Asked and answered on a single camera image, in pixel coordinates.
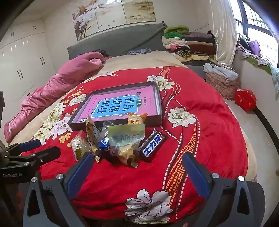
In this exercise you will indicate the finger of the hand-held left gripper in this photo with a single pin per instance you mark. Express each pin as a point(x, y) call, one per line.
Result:
point(30, 145)
point(46, 153)

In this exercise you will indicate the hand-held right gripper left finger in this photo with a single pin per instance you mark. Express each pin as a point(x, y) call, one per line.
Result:
point(78, 174)

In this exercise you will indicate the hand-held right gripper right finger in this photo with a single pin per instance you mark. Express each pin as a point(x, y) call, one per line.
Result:
point(195, 176)

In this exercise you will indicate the clear cake packet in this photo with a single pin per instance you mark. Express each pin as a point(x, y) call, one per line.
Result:
point(79, 147)

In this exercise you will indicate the blue white snack packet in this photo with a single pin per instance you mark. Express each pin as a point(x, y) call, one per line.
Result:
point(104, 143)

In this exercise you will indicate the yellow bread packet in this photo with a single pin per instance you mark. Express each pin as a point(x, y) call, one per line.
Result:
point(91, 133)

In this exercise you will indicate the black chocolate bar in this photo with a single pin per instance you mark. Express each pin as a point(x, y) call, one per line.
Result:
point(152, 146)

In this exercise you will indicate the green translucent pastry packet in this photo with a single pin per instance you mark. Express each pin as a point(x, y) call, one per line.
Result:
point(125, 139)

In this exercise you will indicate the orange rice cracker packet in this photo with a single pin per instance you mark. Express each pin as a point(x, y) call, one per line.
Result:
point(136, 119)

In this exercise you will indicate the shallow grey cardboard box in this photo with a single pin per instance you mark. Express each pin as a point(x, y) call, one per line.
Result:
point(118, 104)

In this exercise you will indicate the red floral blanket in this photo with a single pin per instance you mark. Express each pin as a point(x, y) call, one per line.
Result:
point(202, 122)

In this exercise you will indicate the pink quilt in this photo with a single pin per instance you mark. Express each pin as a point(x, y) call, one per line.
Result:
point(65, 83)

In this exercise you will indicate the pink book with blue label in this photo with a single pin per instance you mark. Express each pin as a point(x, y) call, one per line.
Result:
point(122, 104)

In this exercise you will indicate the white wardrobe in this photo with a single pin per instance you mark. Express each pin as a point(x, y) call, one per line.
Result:
point(24, 56)

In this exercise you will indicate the red plastic bag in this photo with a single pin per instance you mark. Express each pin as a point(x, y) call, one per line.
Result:
point(245, 99)

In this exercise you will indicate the floral fabric bag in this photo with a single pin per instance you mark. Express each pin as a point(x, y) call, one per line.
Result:
point(222, 87)

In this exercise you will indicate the light blue cloth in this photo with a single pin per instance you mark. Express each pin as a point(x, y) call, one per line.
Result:
point(220, 71)

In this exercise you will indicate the dark cloth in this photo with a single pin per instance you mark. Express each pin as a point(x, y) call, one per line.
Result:
point(102, 53)

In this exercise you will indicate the stack of folded clothes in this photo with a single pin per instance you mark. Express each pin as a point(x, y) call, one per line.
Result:
point(191, 43)

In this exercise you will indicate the grey headboard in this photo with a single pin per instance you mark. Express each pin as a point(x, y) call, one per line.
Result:
point(122, 41)

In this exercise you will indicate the dark patterned pillow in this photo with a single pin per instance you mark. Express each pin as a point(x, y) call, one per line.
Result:
point(139, 51)

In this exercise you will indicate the pile of clothes on windowsill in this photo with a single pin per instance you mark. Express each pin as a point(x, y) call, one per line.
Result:
point(255, 50)

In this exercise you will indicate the cream satin curtain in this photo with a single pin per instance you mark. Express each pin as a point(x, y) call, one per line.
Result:
point(224, 32)

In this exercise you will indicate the barred window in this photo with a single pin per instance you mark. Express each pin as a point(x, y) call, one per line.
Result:
point(252, 19)

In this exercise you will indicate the floral wall painting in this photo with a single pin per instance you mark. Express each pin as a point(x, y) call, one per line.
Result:
point(109, 15)

